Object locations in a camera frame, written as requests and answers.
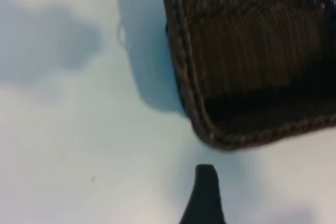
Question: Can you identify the dark brown wicker basket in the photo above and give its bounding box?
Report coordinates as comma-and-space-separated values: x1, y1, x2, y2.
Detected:
160, 0, 336, 152

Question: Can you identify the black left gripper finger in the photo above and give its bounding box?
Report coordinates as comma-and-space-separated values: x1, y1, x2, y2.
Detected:
180, 164, 227, 224

